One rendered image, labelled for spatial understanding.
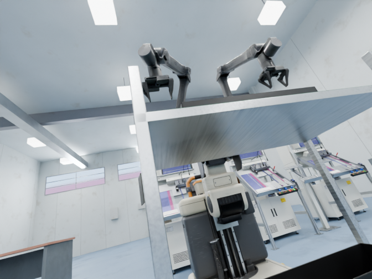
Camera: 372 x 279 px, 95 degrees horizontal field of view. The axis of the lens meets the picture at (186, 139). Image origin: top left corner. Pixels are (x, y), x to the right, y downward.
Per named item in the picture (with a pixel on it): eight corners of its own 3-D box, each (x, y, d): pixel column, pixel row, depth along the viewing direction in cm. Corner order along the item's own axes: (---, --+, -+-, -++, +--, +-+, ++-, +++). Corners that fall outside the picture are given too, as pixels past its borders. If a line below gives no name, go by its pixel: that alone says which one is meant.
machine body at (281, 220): (303, 233, 271) (285, 193, 295) (264, 245, 256) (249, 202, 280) (278, 230, 329) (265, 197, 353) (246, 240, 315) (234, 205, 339)
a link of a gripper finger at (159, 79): (177, 92, 68) (172, 75, 72) (159, 94, 67) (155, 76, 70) (176, 103, 74) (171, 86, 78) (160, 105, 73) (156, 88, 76)
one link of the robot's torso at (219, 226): (214, 230, 119) (205, 194, 128) (251, 220, 125) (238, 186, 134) (227, 233, 95) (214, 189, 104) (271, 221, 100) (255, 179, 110)
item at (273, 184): (293, 186, 272) (294, 184, 271) (257, 195, 258) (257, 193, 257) (284, 179, 289) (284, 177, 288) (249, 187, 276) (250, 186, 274)
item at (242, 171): (276, 175, 306) (277, 172, 305) (243, 182, 293) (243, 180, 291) (264, 165, 336) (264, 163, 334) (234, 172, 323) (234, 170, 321)
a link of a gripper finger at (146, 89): (162, 94, 67) (158, 76, 70) (144, 96, 66) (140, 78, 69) (162, 104, 73) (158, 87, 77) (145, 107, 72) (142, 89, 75)
